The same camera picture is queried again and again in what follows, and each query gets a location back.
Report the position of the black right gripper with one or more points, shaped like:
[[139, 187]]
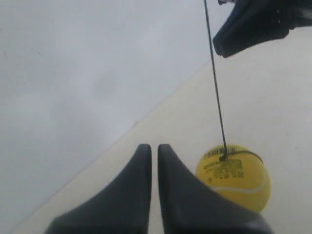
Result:
[[253, 22]]

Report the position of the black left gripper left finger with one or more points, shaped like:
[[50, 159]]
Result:
[[122, 207]]

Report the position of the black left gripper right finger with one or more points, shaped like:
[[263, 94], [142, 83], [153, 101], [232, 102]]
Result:
[[189, 207]]

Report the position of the yellow tennis ball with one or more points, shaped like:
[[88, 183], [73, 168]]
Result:
[[237, 174]]

